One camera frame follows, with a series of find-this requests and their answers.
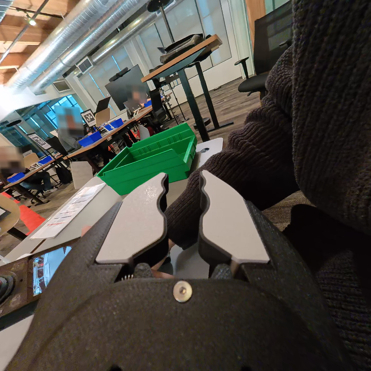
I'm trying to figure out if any large black monitor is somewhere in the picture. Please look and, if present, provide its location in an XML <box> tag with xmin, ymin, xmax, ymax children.
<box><xmin>105</xmin><ymin>64</ymin><xmax>152</xmax><ymax>111</ymax></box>

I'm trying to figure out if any wooden top standing desk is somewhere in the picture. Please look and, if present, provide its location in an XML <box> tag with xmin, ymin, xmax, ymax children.
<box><xmin>141</xmin><ymin>34</ymin><xmax>234</xmax><ymax>142</ymax></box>

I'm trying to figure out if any black office chair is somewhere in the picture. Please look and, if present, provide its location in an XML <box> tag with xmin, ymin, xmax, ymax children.
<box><xmin>234</xmin><ymin>0</ymin><xmax>294</xmax><ymax>97</ymax></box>

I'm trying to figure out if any person's right forearm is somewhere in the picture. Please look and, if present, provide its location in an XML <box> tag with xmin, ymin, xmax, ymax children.
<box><xmin>164</xmin><ymin>110</ymin><xmax>300</xmax><ymax>251</ymax></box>

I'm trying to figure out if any long wooden-edged desk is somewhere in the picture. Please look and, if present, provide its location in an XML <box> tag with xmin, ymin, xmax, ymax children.
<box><xmin>63</xmin><ymin>105</ymin><xmax>153</xmax><ymax>175</ymax></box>
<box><xmin>0</xmin><ymin>154</ymin><xmax>64</xmax><ymax>205</ymax></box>

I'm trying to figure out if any black pole stand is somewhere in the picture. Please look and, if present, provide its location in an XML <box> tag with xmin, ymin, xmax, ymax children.
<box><xmin>146</xmin><ymin>0</ymin><xmax>178</xmax><ymax>44</ymax></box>

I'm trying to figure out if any black bag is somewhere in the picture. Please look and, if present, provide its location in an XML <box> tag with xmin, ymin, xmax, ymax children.
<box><xmin>158</xmin><ymin>34</ymin><xmax>213</xmax><ymax>64</ymax></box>

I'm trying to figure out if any white pad with black mark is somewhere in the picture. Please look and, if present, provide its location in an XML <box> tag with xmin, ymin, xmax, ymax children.
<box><xmin>197</xmin><ymin>137</ymin><xmax>224</xmax><ymax>169</ymax></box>

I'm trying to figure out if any silver ventilation duct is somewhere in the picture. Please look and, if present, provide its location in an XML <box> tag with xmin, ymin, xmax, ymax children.
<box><xmin>31</xmin><ymin>0</ymin><xmax>186</xmax><ymax>94</ymax></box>
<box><xmin>5</xmin><ymin>0</ymin><xmax>151</xmax><ymax>87</ymax></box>

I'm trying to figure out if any white leaning panel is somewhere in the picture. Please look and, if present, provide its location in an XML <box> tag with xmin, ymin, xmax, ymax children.
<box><xmin>70</xmin><ymin>161</ymin><xmax>94</xmax><ymax>189</ymax></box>

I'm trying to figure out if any person's right hand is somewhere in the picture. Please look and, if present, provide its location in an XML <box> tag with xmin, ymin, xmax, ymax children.
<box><xmin>149</xmin><ymin>241</ymin><xmax>176</xmax><ymax>279</ymax></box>

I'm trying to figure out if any black and white marker sign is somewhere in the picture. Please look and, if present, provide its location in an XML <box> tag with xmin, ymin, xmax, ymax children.
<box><xmin>80</xmin><ymin>109</ymin><xmax>96</xmax><ymax>127</ymax></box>

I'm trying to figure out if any tan chair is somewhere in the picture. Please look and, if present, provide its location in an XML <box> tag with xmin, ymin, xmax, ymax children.
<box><xmin>0</xmin><ymin>194</ymin><xmax>21</xmax><ymax>241</ymax></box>

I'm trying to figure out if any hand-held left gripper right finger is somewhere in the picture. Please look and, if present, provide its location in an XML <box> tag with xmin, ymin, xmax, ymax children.
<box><xmin>198</xmin><ymin>170</ymin><xmax>271</xmax><ymax>264</ymax></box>

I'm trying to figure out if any printed paper sheet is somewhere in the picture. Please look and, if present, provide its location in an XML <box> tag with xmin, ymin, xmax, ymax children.
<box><xmin>30</xmin><ymin>183</ymin><xmax>106</xmax><ymax>240</ymax></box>

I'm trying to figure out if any green plastic bin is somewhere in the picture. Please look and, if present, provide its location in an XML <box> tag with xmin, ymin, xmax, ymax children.
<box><xmin>96</xmin><ymin>122</ymin><xmax>198</xmax><ymax>196</ymax></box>

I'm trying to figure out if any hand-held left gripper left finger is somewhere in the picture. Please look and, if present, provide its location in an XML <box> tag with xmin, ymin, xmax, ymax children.
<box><xmin>95</xmin><ymin>173</ymin><xmax>169</xmax><ymax>265</ymax></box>

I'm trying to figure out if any wall vent grille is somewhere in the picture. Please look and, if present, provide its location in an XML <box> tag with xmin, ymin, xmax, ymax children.
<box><xmin>76</xmin><ymin>56</ymin><xmax>94</xmax><ymax>73</ymax></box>

